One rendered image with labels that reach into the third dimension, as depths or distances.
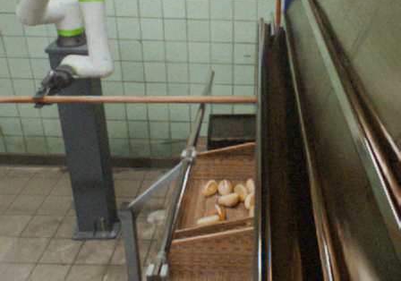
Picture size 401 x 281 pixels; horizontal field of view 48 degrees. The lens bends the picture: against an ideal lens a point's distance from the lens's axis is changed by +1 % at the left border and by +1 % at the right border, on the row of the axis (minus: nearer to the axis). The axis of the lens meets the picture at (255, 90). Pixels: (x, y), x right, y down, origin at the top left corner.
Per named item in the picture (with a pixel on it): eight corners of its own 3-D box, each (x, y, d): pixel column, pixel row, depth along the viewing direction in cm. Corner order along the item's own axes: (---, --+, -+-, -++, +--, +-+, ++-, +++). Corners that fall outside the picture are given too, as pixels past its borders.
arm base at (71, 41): (68, 32, 247) (66, 21, 245) (96, 32, 248) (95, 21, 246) (52, 47, 224) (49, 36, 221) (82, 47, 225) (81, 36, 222)
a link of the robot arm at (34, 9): (10, 6, 215) (26, -47, 172) (46, 2, 225) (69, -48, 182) (19, 32, 214) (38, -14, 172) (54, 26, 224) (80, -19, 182)
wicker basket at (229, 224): (277, 182, 229) (279, 135, 218) (285, 267, 178) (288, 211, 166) (183, 180, 228) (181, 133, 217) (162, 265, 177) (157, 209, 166)
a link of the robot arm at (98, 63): (82, -3, 200) (73, 3, 190) (108, -3, 200) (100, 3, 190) (94, 73, 214) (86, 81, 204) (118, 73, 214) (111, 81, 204)
